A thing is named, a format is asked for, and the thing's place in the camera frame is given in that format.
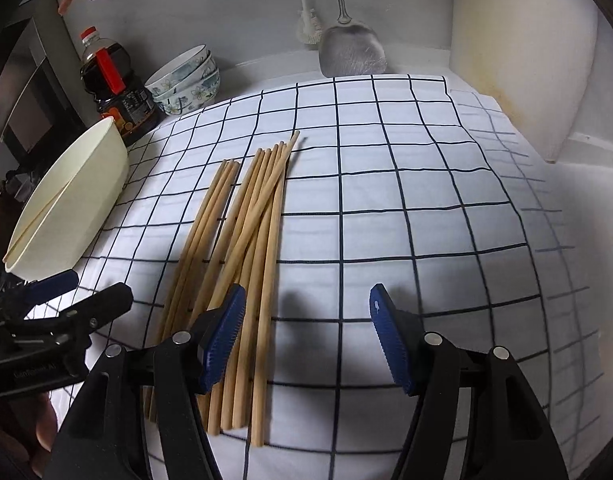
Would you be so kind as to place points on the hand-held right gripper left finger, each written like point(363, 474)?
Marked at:
point(221, 340)

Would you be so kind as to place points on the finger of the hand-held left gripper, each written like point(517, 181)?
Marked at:
point(56, 282)
point(106, 300)

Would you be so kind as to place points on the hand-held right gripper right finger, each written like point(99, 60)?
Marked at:
point(391, 340)

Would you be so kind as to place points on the large cream bowl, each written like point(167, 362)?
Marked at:
point(71, 200)

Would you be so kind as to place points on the pile of wooden chopsticks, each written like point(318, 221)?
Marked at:
point(259, 260)

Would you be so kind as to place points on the person's left hand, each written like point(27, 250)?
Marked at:
point(45, 422)

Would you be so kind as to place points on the white checkered cloth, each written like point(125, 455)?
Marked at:
point(386, 185)

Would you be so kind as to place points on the dark kitchen appliance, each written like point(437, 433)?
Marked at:
point(31, 85)

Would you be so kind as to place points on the dark soy sauce bottle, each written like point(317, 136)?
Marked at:
point(111, 90)

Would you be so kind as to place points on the floral ceramic bowl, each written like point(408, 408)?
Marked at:
point(191, 101)
point(210, 74)
point(179, 72)

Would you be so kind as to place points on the metal spatula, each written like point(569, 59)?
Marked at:
point(351, 52)

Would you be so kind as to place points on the white dish brush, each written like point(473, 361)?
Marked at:
point(306, 25)

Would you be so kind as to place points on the white cutting board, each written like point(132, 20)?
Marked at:
point(516, 35)

